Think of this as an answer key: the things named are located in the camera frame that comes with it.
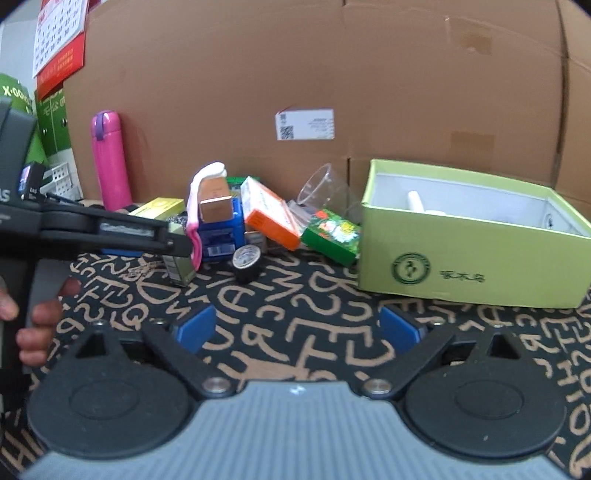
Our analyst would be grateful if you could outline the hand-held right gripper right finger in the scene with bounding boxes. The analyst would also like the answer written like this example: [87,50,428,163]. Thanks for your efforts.
[361,304,531,400]

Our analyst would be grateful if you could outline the red and white wall calendar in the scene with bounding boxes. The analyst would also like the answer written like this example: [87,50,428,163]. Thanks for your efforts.
[32,0,88,89]

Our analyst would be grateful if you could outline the orange and white medicine box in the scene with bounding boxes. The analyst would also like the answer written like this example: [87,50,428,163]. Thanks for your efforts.
[240,176,302,251]

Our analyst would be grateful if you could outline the white plastic basket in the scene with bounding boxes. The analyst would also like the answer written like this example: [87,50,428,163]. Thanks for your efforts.
[39,161,84,202]

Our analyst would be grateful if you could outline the yellow-green small box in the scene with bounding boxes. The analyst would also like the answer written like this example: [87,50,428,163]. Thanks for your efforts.
[128,198,186,221]

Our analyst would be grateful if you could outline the copper brown small box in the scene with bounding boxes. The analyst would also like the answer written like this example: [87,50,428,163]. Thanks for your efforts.
[198,178,234,223]

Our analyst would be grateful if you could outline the green cardboard carton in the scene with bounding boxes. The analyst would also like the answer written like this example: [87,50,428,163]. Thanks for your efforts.
[28,85,74,160]

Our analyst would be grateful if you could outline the olive small box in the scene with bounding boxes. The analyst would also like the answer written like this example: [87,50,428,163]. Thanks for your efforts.
[163,224,198,287]

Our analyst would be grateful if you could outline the black letter-printed mat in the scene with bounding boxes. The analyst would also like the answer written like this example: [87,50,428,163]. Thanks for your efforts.
[0,249,591,480]

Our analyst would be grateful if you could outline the black tape roll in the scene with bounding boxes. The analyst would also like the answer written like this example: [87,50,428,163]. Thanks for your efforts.
[232,246,263,284]

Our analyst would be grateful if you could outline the small clear plastic bags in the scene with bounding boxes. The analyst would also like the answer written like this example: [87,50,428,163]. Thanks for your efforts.
[288,200,320,228]

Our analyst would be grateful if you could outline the green flower-printed box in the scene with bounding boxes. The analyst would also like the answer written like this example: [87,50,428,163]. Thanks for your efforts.
[301,209,362,267]

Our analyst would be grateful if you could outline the pink cleaning cloth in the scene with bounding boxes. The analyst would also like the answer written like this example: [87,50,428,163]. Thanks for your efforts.
[187,161,229,269]

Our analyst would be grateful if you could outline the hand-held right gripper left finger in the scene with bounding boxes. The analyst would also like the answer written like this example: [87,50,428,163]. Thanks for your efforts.
[74,304,236,400]

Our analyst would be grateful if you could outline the light green cardboard box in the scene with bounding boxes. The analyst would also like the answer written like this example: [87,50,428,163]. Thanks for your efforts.
[358,159,591,309]

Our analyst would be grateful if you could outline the pink thermos bottle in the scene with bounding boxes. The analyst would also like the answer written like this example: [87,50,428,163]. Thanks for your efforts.
[91,111,134,211]

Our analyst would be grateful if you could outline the clear plastic cup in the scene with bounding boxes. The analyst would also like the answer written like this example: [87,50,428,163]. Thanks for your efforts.
[297,163,365,223]

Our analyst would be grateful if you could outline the person's left hand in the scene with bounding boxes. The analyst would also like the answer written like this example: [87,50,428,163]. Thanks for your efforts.
[0,277,82,366]

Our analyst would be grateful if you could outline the white shipping label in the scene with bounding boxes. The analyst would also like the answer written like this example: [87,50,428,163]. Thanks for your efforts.
[276,109,334,141]

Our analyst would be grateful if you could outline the large brown cardboard box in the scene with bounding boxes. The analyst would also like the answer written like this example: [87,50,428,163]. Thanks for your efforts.
[65,0,591,237]

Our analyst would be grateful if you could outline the dark green printed packet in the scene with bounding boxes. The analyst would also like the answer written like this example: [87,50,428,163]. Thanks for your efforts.
[0,73,37,117]

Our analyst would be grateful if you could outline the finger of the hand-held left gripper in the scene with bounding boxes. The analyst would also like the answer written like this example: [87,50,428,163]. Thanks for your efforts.
[95,211,171,239]
[78,233,193,260]

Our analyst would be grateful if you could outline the blue printed box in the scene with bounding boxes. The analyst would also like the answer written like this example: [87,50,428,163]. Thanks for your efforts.
[198,196,245,264]

